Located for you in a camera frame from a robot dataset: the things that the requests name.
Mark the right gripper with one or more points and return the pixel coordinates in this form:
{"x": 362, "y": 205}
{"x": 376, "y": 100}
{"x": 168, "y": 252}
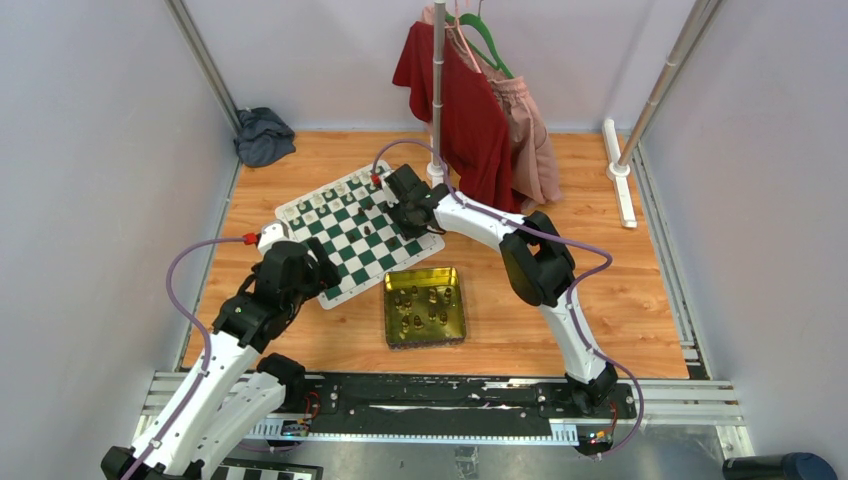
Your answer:
{"x": 408, "y": 233}

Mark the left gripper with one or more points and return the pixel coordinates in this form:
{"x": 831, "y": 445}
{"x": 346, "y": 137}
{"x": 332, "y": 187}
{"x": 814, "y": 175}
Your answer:
{"x": 325, "y": 273}

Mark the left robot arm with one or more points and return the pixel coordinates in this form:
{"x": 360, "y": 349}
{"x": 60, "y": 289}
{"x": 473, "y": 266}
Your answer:
{"x": 233, "y": 385}

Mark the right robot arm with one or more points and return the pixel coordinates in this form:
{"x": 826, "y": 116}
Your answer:
{"x": 539, "y": 266}

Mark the green white chess mat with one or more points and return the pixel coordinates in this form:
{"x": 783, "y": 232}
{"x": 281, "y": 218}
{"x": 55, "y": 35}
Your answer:
{"x": 329, "y": 214}

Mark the white clothes rack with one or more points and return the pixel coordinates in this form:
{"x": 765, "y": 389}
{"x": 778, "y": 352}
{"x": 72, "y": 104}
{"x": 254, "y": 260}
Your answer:
{"x": 618, "y": 169}

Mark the red t-shirt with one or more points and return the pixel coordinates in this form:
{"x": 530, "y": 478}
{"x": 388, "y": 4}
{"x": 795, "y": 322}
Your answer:
{"x": 474, "y": 133}

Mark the yellow metal tin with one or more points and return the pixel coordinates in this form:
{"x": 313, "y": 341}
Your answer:
{"x": 408, "y": 294}

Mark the pink shorts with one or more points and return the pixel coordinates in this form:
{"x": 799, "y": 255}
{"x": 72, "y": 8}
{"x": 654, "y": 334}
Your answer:
{"x": 535, "y": 168}

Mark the dark blue crumpled cloth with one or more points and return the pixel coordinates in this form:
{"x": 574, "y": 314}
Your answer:
{"x": 264, "y": 138}

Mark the green clothes hanger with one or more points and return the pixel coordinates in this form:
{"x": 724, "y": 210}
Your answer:
{"x": 493, "y": 58}

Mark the dark blue bottle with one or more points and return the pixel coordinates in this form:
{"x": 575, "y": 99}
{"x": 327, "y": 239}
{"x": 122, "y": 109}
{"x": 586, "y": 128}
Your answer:
{"x": 790, "y": 466}

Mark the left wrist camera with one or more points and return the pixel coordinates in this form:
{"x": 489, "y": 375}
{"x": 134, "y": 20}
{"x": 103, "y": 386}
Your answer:
{"x": 271, "y": 234}

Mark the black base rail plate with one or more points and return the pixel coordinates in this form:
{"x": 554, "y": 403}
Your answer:
{"x": 451, "y": 406}

